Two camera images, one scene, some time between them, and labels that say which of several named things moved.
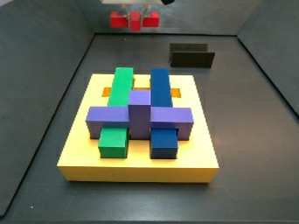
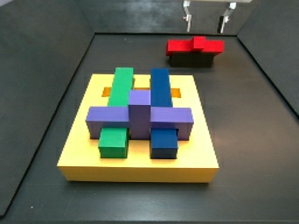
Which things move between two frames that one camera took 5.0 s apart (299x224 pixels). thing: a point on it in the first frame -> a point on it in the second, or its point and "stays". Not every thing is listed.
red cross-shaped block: [121, 21] -> [198, 44]
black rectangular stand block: [192, 55] stays
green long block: [114, 138] stays
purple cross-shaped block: [141, 117] stays
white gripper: [125, 3] -> [224, 19]
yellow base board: [196, 164] stays
